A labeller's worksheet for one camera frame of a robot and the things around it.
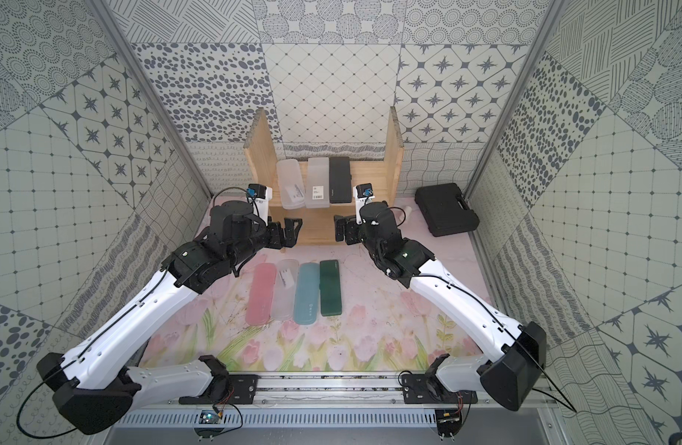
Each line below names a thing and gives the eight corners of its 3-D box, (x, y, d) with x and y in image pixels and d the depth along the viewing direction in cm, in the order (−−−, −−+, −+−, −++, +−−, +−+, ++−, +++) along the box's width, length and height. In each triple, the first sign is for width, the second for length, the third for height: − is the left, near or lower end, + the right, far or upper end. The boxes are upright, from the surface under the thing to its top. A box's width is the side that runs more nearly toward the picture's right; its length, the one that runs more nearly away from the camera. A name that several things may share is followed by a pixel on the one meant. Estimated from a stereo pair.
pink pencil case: (244, 326, 87) (242, 323, 85) (253, 267, 101) (251, 264, 99) (272, 323, 88) (271, 320, 86) (277, 265, 102) (276, 262, 100)
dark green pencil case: (320, 317, 89) (320, 314, 87) (320, 263, 102) (319, 260, 100) (342, 315, 90) (342, 312, 88) (339, 262, 102) (338, 258, 101)
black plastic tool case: (429, 240, 109) (433, 230, 104) (410, 197, 124) (413, 186, 119) (477, 233, 111) (482, 223, 106) (452, 192, 127) (456, 181, 122)
